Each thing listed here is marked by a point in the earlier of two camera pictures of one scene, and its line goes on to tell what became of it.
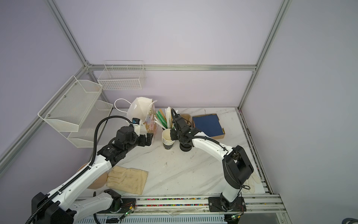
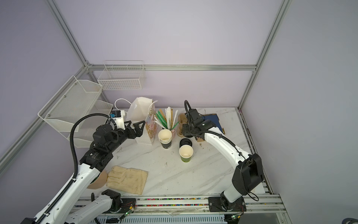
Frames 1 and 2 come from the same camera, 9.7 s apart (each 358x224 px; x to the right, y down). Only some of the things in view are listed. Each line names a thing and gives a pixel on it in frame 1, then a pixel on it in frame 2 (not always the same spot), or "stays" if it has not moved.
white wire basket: x=122 y=75 stays
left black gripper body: x=140 y=141 -> x=121 y=136
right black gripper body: x=175 y=136 -> x=187 y=130
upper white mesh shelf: x=67 y=110 stays
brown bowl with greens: x=100 y=182 stays
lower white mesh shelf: x=85 y=137 stays
